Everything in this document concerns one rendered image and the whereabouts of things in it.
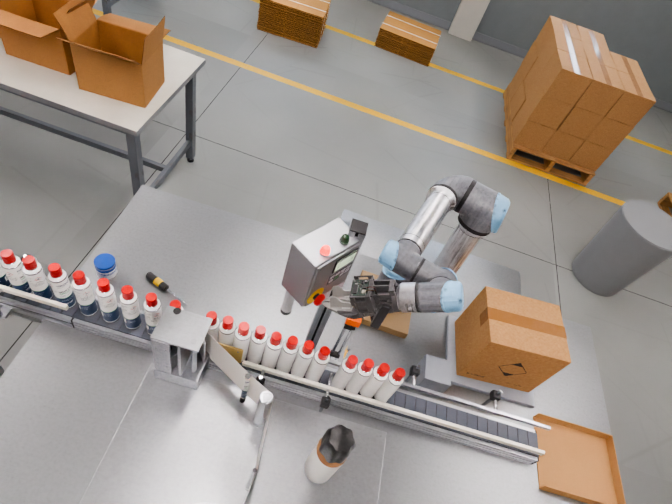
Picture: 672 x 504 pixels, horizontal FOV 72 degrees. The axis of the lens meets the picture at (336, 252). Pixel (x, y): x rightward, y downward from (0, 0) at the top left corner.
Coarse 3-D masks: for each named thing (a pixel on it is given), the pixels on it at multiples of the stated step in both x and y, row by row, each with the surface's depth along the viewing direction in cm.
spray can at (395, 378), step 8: (400, 368) 146; (392, 376) 147; (400, 376) 144; (384, 384) 151; (392, 384) 147; (400, 384) 148; (376, 392) 158; (384, 392) 153; (392, 392) 152; (384, 400) 157
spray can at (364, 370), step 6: (366, 360) 145; (372, 360) 146; (360, 366) 148; (366, 366) 144; (372, 366) 144; (360, 372) 147; (366, 372) 147; (372, 372) 148; (354, 378) 151; (360, 378) 148; (366, 378) 148; (348, 384) 156; (354, 384) 152; (360, 384) 151; (348, 390) 157; (354, 390) 155
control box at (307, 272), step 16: (336, 224) 124; (304, 240) 118; (320, 240) 119; (336, 240) 120; (352, 240) 122; (288, 256) 121; (304, 256) 115; (320, 256) 116; (336, 256) 118; (288, 272) 124; (304, 272) 118; (320, 272) 116; (288, 288) 128; (304, 288) 122; (320, 288) 125; (304, 304) 127
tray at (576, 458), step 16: (544, 416) 174; (544, 432) 173; (560, 432) 174; (576, 432) 176; (592, 432) 176; (544, 448) 169; (560, 448) 170; (576, 448) 172; (592, 448) 173; (608, 448) 174; (544, 464) 165; (560, 464) 166; (576, 464) 168; (592, 464) 169; (608, 464) 171; (544, 480) 161; (560, 480) 163; (576, 480) 164; (592, 480) 165; (608, 480) 167; (576, 496) 157; (592, 496) 162; (608, 496) 163; (624, 496) 161
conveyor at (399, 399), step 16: (96, 320) 154; (144, 320) 157; (144, 336) 154; (304, 384) 157; (352, 400) 158; (400, 400) 162; (416, 400) 163; (432, 416) 161; (448, 416) 162; (464, 416) 164; (480, 416) 165; (464, 432) 160; (496, 432) 163; (512, 432) 164; (528, 432) 166; (512, 448) 161
